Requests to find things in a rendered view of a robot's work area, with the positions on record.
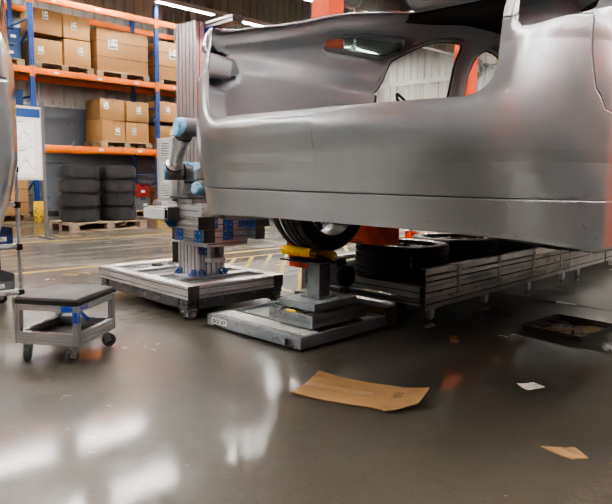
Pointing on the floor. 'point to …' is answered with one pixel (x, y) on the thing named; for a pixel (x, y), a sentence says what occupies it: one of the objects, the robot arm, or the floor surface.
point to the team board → (32, 150)
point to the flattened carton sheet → (360, 392)
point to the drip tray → (586, 328)
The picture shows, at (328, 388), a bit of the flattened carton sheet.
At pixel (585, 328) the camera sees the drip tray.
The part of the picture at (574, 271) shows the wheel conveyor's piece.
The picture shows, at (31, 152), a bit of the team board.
